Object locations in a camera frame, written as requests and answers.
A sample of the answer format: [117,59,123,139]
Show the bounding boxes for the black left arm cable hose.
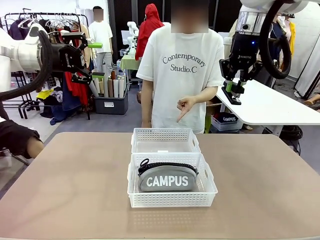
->
[0,29,55,101]

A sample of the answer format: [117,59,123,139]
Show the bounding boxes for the background person white T-shirt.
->
[88,6,114,73]

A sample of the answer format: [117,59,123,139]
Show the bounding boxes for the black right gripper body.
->
[229,32,261,67]

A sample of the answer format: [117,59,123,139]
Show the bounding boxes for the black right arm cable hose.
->
[259,0,293,80]

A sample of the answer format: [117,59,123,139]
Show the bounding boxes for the person's left hand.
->
[176,96,200,124]

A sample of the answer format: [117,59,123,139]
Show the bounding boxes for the grey paper roll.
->
[88,80,100,97]

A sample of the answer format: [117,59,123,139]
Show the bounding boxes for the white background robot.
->
[126,21,140,55]

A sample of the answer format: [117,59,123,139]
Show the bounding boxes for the person in red hoodie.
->
[134,3,165,61]

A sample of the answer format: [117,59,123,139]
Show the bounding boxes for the black bag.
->
[279,124,304,141]

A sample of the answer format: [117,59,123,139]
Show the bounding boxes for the white side table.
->
[216,79,320,137]

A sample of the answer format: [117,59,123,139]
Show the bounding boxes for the beige hanging garment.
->
[81,24,93,69]

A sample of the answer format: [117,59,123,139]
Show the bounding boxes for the black metal clothes rack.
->
[0,12,91,119]

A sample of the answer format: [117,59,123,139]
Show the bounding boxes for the yellow hanging garment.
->
[289,21,298,53]

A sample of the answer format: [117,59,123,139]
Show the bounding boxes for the dark grey storage bin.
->
[93,95,129,116]

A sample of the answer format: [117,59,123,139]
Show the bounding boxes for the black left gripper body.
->
[51,42,85,72]

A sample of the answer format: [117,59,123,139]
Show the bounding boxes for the white leaning panel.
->
[294,37,320,99]

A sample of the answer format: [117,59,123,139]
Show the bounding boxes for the red hanging dress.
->
[63,71,90,106]

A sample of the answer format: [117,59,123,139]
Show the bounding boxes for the person in white printed T-shirt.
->
[136,0,225,135]

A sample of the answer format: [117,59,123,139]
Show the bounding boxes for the white basket with CAMPUS case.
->
[211,112,243,133]

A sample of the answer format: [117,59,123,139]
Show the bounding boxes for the seated person black shorts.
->
[0,107,45,160]

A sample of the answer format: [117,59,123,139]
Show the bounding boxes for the person's right forearm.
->
[141,98,154,121]

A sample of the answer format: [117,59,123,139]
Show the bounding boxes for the green cloth covered table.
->
[119,54,141,71]

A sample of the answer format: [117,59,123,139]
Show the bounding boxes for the dark navy hanging coat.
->
[8,21,27,41]

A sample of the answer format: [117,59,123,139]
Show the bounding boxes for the blue denim garment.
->
[49,72,76,126]

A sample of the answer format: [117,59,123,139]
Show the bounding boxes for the white perforated plastic basket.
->
[126,152,219,209]
[130,127,202,154]

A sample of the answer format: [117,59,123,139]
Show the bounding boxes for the person's left forearm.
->
[194,86,218,105]

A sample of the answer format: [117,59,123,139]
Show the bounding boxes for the grey CAMPUS pencil case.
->
[137,157,200,193]

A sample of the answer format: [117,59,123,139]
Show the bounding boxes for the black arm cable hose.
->
[259,0,293,80]
[0,29,55,101]

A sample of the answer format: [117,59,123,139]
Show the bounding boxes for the brown paper roll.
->
[107,77,115,98]

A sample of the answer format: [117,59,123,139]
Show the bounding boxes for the yellow cloth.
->
[36,89,55,100]

